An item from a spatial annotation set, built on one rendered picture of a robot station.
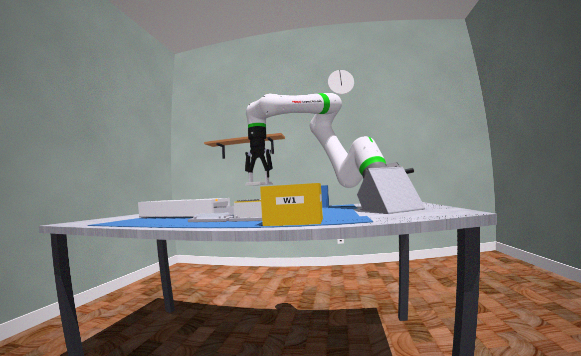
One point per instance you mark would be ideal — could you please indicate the yellow open bin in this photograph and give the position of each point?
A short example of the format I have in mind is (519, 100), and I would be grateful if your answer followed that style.
(295, 204)

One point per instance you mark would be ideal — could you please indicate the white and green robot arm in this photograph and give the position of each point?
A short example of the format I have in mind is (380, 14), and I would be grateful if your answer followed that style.
(350, 168)

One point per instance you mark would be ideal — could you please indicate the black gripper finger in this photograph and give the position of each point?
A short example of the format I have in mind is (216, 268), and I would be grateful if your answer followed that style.
(249, 165)
(267, 165)

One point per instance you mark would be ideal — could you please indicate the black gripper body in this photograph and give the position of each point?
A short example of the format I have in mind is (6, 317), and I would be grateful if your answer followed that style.
(257, 144)

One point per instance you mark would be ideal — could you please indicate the blue bench mat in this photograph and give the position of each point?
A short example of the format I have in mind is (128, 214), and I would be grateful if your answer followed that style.
(334, 215)

